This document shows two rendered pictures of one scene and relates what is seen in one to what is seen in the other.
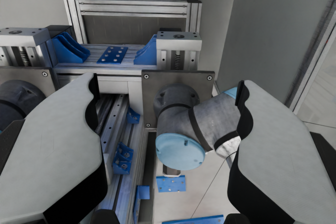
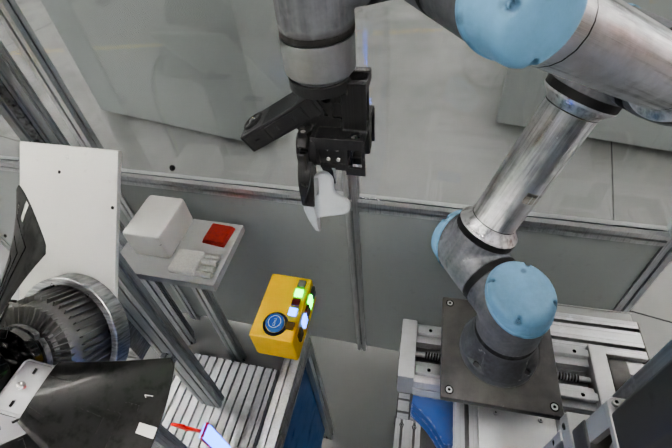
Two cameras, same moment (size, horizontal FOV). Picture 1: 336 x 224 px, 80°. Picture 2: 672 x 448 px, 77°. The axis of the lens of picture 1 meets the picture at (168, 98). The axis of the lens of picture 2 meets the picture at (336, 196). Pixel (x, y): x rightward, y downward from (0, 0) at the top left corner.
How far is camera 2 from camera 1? 0.54 m
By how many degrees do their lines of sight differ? 60
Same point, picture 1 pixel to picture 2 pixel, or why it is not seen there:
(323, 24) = (395, 211)
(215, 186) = not seen: outside the picture
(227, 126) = (461, 240)
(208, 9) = not seen: hidden behind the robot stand
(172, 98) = (471, 339)
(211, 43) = not seen: hidden behind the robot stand
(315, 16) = (391, 221)
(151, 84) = (463, 383)
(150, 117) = (533, 399)
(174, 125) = (482, 307)
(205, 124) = (469, 266)
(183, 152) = (509, 284)
